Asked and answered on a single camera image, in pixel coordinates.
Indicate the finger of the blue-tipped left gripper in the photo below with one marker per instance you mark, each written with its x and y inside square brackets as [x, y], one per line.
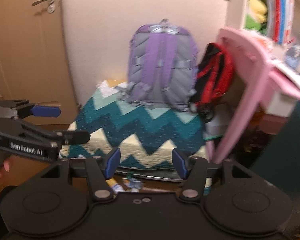
[45, 111]

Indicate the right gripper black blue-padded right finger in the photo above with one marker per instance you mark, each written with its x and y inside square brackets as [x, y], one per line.
[193, 172]

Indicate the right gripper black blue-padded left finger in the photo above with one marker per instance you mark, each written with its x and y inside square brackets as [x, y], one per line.
[99, 170]

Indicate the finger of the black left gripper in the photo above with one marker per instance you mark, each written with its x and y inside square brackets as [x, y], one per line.
[73, 137]

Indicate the white orange plastic bottle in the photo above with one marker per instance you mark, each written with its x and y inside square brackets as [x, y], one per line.
[115, 186]

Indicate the person's left hand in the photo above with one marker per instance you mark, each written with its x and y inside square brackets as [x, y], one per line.
[5, 169]

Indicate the crumpled blue white wrapper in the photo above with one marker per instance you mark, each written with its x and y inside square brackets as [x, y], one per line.
[132, 183]

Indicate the brown wooden door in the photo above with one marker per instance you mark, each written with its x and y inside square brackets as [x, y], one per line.
[33, 60]

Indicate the teal cream zigzag quilt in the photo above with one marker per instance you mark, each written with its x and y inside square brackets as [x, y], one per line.
[146, 136]

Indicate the teal office chair back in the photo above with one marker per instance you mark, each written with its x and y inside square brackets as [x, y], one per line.
[280, 162]

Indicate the red black bag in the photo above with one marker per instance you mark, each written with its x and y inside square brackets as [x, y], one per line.
[213, 79]

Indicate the white desk with papers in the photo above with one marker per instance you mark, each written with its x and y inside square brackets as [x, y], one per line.
[282, 90]

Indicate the purple grey backpack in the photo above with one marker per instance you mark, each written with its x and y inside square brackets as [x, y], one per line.
[162, 67]

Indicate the pink desk chair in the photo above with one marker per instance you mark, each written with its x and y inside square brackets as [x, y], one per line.
[253, 64]

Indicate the light blue pouch on desk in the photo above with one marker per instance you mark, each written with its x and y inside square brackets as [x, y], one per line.
[292, 58]

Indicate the yellow green plush toy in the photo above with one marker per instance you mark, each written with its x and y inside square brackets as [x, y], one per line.
[256, 15]

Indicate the row of colourful books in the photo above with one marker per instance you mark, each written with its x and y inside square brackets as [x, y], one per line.
[278, 26]

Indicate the metal bed frame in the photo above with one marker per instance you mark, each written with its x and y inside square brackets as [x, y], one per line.
[166, 175]

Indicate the silver door handle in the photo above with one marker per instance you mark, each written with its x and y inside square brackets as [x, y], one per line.
[51, 5]

